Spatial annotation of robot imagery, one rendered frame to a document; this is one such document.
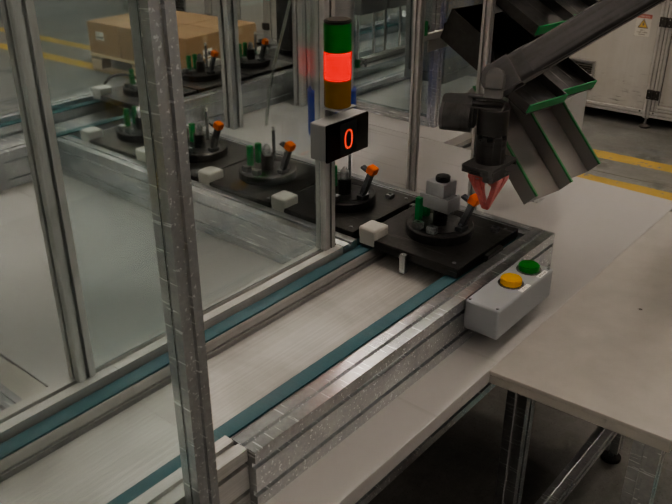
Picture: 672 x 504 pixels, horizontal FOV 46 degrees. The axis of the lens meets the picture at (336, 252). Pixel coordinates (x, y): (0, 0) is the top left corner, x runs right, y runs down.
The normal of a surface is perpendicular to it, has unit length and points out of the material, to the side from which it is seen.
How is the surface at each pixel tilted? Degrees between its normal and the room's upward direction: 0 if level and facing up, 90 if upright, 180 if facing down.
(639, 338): 0
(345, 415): 90
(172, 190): 90
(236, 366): 0
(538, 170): 45
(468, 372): 0
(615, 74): 90
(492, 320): 90
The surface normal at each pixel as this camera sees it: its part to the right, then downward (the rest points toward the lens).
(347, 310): 0.00, -0.89
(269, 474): 0.77, 0.29
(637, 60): -0.59, 0.36
